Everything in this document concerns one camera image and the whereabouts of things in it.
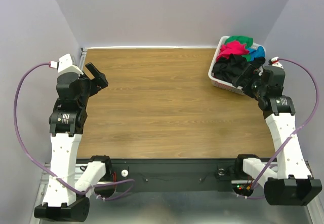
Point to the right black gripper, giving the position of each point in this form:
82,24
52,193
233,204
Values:
250,77

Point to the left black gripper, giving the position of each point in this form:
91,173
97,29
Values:
99,82

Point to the black t shirt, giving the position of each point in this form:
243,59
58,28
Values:
229,69

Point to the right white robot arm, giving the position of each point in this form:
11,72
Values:
285,179

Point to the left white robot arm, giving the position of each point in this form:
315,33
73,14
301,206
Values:
67,199

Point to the white plastic laundry basket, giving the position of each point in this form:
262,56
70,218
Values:
219,83

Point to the blue t shirt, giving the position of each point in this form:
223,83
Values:
255,53

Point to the pink t shirt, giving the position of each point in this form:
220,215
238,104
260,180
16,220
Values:
234,47

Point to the green t shirt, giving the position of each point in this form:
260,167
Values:
241,39

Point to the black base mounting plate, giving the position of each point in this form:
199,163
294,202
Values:
112,179

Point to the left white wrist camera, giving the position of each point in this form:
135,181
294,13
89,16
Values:
66,65

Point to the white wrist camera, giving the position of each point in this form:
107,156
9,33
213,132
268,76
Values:
275,62
66,65

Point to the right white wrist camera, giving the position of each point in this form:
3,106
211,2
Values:
275,62

